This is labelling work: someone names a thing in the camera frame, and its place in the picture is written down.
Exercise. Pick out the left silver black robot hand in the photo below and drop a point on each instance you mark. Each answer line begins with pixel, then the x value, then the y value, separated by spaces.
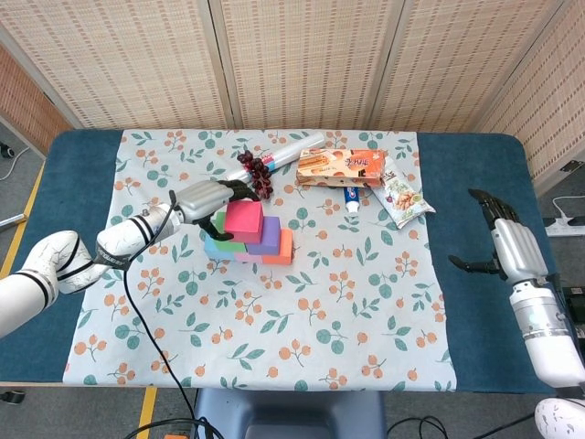
pixel 203 201

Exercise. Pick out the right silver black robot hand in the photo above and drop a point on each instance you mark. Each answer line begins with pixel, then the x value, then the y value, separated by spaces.
pixel 516 247

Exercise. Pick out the red foam cube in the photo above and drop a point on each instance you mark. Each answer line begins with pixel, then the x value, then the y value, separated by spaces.
pixel 244 221

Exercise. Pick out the light blue foam cube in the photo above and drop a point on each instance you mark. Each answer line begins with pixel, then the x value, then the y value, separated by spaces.
pixel 210 249

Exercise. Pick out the green foam cube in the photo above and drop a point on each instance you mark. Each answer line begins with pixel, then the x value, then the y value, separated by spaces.
pixel 228 246

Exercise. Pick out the pink foam cube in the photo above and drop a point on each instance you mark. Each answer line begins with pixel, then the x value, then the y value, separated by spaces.
pixel 249 258

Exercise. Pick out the purple foam cube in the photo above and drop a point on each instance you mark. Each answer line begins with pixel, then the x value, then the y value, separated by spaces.
pixel 269 240

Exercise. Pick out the orange foam cube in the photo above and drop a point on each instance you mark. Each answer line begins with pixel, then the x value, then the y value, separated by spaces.
pixel 285 249

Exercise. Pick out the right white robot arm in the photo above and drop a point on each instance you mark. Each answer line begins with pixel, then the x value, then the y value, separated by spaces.
pixel 553 338

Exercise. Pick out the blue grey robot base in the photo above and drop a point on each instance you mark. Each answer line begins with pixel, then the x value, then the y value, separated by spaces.
pixel 283 411

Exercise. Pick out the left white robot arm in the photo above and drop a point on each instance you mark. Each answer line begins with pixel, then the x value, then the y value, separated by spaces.
pixel 68 270

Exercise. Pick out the teal table cover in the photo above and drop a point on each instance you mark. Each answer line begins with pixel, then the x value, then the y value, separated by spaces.
pixel 480 228

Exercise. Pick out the white power strip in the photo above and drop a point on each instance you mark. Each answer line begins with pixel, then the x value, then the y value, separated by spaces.
pixel 564 227

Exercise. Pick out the dark red grape bunch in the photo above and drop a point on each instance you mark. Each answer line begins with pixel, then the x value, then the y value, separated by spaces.
pixel 261 178

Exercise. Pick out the black box with label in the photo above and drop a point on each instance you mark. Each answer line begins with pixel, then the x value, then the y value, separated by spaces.
pixel 577 297

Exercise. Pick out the metal screen hinge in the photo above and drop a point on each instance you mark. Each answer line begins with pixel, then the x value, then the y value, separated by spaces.
pixel 570 166

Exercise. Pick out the clear plastic wrap roll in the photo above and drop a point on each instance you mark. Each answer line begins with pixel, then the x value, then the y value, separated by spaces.
pixel 292 148

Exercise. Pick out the silver nut snack bag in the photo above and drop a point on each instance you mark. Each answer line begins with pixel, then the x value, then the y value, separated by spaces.
pixel 404 201

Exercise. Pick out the orange biscuit box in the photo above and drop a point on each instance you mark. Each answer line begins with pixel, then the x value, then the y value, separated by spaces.
pixel 347 167

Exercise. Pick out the white blue toothpaste tube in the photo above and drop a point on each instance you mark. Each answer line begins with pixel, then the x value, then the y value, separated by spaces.
pixel 352 199

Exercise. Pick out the bamboo folding screen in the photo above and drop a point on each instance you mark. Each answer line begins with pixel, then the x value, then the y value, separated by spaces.
pixel 297 59

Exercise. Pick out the grey metal bar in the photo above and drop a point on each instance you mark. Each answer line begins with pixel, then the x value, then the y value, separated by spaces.
pixel 13 220

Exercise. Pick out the floral print tablecloth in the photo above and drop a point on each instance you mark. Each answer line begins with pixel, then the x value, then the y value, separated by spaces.
pixel 343 334

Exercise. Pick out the small black floor object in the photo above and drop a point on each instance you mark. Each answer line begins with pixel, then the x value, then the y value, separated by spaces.
pixel 5 150

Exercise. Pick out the small orange object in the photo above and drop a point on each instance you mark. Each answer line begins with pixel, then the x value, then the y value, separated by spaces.
pixel 176 436

